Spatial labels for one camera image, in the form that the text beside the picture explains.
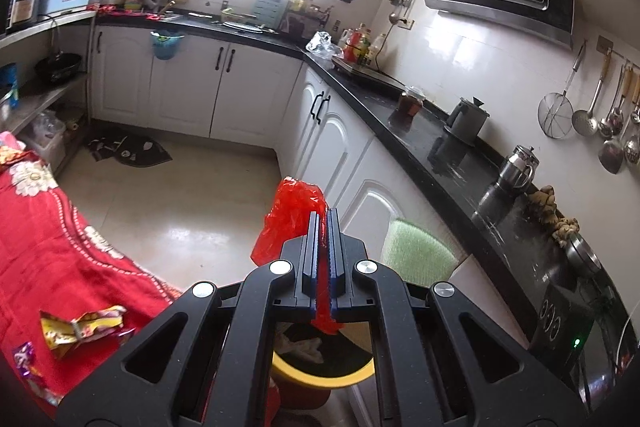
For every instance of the teal storage organizer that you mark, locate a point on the teal storage organizer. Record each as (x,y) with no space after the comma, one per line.
(270,4)

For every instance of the steel ladle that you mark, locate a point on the steel ladle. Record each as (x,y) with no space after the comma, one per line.
(582,122)

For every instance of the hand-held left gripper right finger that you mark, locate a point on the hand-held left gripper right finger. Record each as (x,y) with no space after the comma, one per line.
(336,267)

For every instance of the steel french press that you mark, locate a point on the steel french press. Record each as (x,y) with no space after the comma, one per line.
(517,167)

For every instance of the red plastic bag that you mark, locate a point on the red plastic bag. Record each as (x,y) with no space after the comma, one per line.
(287,217)

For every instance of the black induction cooktop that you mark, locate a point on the black induction cooktop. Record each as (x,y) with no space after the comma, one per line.
(555,322)

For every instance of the black wok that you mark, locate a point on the black wok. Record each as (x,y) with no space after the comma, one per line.
(57,67)

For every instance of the green cloth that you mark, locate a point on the green cloth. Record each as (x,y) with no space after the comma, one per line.
(420,252)

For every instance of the clear plastic storage box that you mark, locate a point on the clear plastic storage box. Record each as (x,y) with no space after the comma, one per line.
(47,142)

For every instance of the cluster of condiment bottles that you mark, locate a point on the cluster of condiment bottles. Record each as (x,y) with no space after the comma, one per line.
(360,44)

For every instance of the metal shelf rack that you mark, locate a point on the metal shelf rack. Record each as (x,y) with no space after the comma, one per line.
(50,19)

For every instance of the glass jar with dark liquid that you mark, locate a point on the glass jar with dark liquid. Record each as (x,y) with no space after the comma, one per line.
(411,104)

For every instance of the blue hanging basket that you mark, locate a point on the blue hanging basket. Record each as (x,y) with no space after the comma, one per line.
(167,47)

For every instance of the small shiny candy wrapper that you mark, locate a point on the small shiny candy wrapper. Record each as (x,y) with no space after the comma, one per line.
(26,359)

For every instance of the dark floor mat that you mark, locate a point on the dark floor mat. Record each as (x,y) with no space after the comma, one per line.
(135,152)

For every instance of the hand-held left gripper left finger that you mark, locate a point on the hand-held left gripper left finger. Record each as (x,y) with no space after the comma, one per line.
(311,267)

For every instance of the steel spoon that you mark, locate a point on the steel spoon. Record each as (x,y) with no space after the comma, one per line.
(607,124)

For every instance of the red floral tablecloth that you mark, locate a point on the red floral tablecloth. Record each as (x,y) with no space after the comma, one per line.
(60,257)

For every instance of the yellow-rimmed trash bin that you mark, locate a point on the yellow-rimmed trash bin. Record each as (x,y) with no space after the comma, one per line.
(320,379)

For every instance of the clear plastic bag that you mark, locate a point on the clear plastic bag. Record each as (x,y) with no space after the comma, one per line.
(322,44)

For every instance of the white base cabinets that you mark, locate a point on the white base cabinets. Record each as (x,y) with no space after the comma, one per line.
(185,82)

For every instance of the blue tin can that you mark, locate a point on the blue tin can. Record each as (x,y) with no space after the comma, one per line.
(10,82)

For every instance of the gold tied snack wrapper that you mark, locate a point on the gold tied snack wrapper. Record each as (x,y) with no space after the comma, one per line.
(80,324)

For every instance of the white crumpled paper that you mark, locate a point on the white crumpled paper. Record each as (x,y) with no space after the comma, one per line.
(300,347)

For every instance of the grey metal pitcher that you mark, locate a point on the grey metal pitcher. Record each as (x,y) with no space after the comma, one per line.
(467,119)

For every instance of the stainless steel pot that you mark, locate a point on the stainless steel pot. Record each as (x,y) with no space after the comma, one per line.
(585,257)

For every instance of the flat black induction cooker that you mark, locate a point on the flat black induction cooker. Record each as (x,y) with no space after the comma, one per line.
(370,74)

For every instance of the ginger root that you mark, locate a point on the ginger root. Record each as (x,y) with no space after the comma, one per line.
(547,204)

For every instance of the metal utensil rail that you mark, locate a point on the metal utensil rail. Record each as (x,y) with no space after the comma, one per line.
(605,44)

